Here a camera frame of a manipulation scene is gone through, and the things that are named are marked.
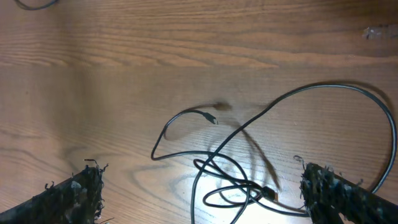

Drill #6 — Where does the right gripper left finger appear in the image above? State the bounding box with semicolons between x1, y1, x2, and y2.
1;164;106;224

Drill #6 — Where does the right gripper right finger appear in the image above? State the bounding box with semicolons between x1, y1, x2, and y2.
294;155;397;224

